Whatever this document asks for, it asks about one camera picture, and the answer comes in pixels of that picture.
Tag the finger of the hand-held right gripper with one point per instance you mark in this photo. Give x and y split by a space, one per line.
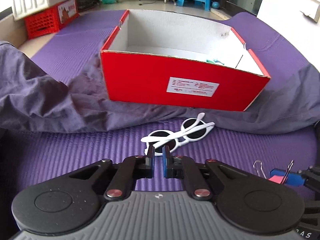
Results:
295 178

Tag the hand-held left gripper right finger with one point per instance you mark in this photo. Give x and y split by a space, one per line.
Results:
165 161

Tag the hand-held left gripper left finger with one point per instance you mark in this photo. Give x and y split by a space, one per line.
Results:
152 162

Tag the pink binder clip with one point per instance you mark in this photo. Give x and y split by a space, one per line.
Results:
277 179

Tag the white sunglasses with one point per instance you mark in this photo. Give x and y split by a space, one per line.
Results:
193 132

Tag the red cardboard box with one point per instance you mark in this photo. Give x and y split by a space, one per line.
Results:
140 80

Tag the pink whale toy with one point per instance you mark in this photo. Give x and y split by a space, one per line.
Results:
216 61

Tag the person's grey purple pants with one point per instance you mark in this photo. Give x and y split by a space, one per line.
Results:
37 100

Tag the purple foam mat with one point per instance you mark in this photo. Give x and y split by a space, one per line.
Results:
75 37

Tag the small blue ball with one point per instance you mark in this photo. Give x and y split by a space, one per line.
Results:
215 5

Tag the red plastic crate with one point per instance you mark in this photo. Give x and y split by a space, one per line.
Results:
40 22

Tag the white plastic storage box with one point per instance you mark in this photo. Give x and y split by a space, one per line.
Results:
32 0

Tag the beige wall socket cover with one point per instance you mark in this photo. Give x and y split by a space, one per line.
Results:
311 8

